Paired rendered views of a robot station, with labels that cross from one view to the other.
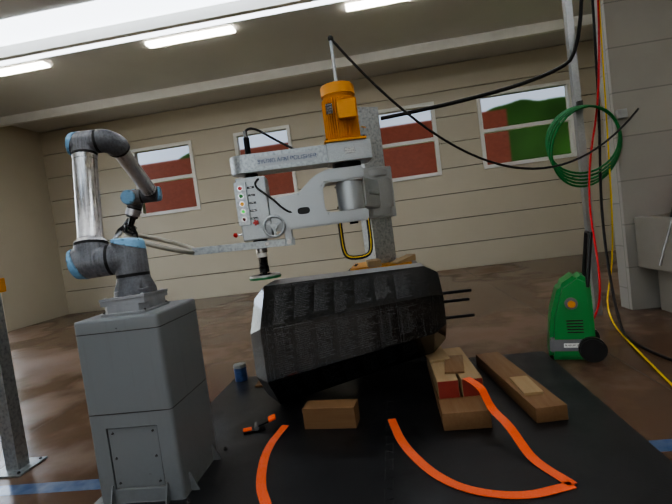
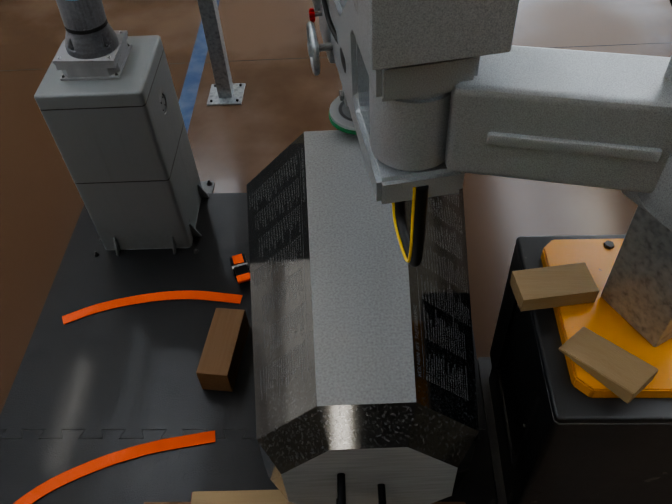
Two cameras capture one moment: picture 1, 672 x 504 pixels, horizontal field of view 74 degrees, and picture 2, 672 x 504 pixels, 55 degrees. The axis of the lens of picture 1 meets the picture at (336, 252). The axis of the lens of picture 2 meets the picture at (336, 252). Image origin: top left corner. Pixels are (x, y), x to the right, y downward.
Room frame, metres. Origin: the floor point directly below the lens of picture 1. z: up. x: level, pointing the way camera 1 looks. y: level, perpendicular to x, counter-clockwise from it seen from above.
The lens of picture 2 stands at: (2.84, -1.29, 2.19)
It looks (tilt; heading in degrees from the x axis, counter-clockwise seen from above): 48 degrees down; 87
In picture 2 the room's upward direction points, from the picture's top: 4 degrees counter-clockwise
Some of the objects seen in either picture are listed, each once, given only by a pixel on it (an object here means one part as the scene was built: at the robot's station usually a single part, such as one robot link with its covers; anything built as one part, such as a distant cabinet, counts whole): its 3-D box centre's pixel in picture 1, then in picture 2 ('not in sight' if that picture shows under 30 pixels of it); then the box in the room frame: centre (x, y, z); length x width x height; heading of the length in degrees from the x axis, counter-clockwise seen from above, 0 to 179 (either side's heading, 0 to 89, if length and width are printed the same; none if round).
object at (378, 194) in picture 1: (366, 194); (636, 124); (3.52, -0.30, 1.34); 0.74 x 0.34 x 0.25; 161
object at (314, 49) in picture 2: (274, 226); (325, 47); (2.94, 0.38, 1.18); 0.15 x 0.10 x 0.15; 93
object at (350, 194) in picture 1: (350, 195); (413, 110); (3.09, -0.15, 1.32); 0.19 x 0.19 x 0.20
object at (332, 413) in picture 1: (331, 413); (224, 348); (2.46, 0.14, 0.07); 0.30 x 0.12 x 0.12; 76
